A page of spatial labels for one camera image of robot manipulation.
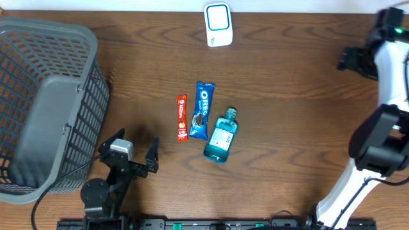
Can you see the blue Oreo cookie pack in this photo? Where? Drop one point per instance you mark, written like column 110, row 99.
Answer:
column 199, row 125

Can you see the white barcode scanner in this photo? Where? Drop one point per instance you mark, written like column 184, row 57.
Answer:
column 219, row 28

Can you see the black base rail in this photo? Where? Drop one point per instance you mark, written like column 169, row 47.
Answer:
column 160, row 224

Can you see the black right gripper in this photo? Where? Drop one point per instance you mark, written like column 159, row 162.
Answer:
column 351, row 58

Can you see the grey plastic shopping basket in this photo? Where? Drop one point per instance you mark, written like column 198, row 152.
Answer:
column 54, row 99

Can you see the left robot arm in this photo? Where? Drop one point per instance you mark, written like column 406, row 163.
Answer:
column 103, row 198

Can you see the red Nescafe coffee stick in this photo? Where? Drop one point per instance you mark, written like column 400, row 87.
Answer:
column 182, row 118

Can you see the blue mouthwash bottle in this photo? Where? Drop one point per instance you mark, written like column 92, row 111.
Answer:
column 222, row 137

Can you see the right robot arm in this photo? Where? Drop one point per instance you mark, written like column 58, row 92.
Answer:
column 379, row 146

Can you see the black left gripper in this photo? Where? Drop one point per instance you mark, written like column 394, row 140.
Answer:
column 149, row 160

